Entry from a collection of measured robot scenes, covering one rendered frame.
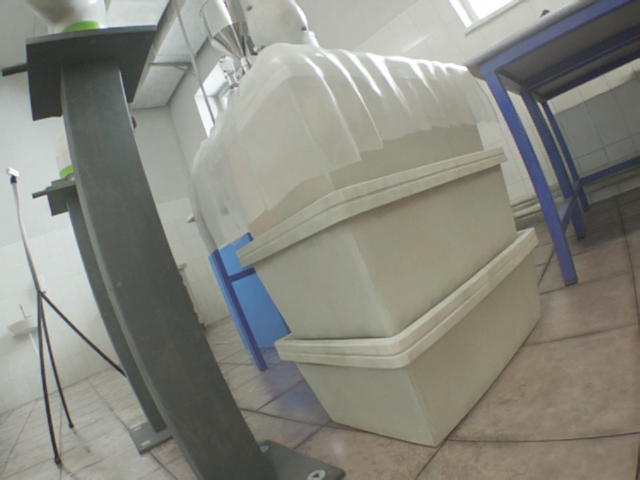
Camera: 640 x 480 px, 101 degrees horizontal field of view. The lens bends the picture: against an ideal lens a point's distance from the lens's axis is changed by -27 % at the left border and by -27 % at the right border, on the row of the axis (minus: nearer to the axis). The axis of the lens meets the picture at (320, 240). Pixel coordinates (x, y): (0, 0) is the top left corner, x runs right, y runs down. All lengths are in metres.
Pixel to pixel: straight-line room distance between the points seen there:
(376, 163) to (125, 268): 0.45
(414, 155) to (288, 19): 0.34
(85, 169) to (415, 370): 0.62
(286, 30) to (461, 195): 0.46
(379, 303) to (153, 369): 0.37
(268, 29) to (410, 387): 0.63
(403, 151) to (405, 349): 0.35
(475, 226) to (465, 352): 0.26
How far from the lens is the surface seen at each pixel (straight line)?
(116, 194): 0.64
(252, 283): 1.88
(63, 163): 1.45
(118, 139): 0.69
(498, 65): 1.16
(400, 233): 0.58
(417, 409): 0.61
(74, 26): 0.86
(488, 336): 0.75
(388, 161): 0.64
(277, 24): 0.66
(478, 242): 0.78
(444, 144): 0.80
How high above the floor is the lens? 0.39
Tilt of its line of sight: 1 degrees up
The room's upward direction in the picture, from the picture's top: 22 degrees counter-clockwise
